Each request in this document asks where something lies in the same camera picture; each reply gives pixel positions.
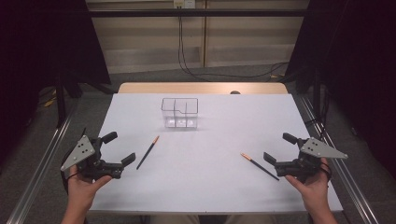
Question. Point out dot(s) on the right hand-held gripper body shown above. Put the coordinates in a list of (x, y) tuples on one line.
[(317, 149)]

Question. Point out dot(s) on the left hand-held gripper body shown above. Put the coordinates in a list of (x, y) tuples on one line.
[(83, 152)]

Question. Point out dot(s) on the black pencil with orange end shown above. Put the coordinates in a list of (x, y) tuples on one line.
[(260, 166), (148, 152)]

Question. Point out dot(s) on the clear plastic pen holder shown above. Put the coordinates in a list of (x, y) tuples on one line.
[(180, 115)]

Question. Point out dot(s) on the person's left hand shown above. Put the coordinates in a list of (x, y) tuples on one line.
[(81, 193)]

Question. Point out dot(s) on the person's right hand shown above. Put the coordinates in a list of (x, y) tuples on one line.
[(314, 193)]

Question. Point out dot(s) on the small black floor object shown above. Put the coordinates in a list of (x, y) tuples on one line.
[(84, 130)]

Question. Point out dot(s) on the black metal stand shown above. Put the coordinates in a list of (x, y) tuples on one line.
[(60, 99)]

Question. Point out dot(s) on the yellow floor tape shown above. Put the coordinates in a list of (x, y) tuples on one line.
[(49, 102)]

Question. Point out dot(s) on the dark round object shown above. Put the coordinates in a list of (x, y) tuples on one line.
[(235, 92)]

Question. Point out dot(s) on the white table mat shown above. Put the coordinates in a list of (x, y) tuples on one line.
[(199, 174)]

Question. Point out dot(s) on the black curtain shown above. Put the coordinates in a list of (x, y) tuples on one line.
[(46, 46), (358, 62)]

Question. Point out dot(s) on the wooden table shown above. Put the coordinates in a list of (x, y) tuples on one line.
[(202, 88)]

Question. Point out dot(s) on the black horizontal bar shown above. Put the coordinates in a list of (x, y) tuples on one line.
[(199, 13)]

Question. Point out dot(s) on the metal floor rail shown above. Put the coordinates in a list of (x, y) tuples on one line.
[(348, 177), (40, 168)]

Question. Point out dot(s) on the white wall socket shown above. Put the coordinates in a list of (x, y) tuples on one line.
[(184, 3)]

